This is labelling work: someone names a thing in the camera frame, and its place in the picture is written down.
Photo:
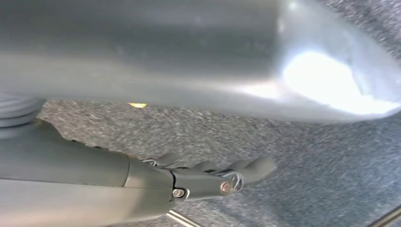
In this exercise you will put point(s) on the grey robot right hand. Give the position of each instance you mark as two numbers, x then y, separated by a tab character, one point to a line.
78	181

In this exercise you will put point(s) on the yellow floor tape square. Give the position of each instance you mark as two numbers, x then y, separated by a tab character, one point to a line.
137	105

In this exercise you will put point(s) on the steel table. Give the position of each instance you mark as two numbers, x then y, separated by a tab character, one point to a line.
181	219

